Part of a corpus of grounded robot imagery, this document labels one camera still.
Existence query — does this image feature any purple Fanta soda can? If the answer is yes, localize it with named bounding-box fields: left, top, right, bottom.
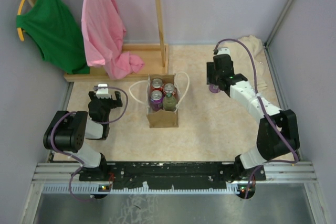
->
left=208, top=84, right=220, bottom=93

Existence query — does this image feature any green-capped Chang soda bottle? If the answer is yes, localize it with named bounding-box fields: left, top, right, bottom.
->
left=162, top=93, right=177, bottom=111

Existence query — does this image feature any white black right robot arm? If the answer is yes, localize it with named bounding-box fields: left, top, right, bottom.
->
left=207, top=53, right=300, bottom=180

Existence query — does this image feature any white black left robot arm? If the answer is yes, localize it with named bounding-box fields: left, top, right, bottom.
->
left=43, top=84, right=129, bottom=185

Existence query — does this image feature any beige folded cloth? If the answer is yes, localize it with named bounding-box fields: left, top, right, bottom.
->
left=223, top=35, right=267, bottom=91

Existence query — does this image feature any red coke can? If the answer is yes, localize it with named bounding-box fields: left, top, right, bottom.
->
left=163, top=83, right=177, bottom=99
left=150, top=78, right=164, bottom=92

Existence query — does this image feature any wooden clothes rack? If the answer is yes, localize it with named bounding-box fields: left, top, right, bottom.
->
left=9, top=0, right=170, bottom=83

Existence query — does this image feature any pink t-shirt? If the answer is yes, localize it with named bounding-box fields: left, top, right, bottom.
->
left=81, top=0, right=144, bottom=80

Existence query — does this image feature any green tank top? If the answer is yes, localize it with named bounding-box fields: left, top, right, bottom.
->
left=16, top=0, right=90, bottom=74

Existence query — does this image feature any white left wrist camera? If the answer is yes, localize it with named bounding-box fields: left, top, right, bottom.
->
left=93, top=83, right=111, bottom=99

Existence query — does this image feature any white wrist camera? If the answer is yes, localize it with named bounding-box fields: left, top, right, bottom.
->
left=93, top=83, right=111, bottom=99
left=214, top=47, right=231, bottom=56

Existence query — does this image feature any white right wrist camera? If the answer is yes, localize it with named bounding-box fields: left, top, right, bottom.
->
left=214, top=47, right=231, bottom=56

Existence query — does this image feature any canvas bag with rope handles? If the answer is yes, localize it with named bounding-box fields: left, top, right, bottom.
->
left=129, top=72, right=190, bottom=128

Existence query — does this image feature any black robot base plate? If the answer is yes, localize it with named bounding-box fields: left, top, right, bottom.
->
left=78, top=161, right=267, bottom=190

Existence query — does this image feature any aluminium frame rail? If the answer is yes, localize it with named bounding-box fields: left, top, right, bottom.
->
left=32, top=162, right=317, bottom=198

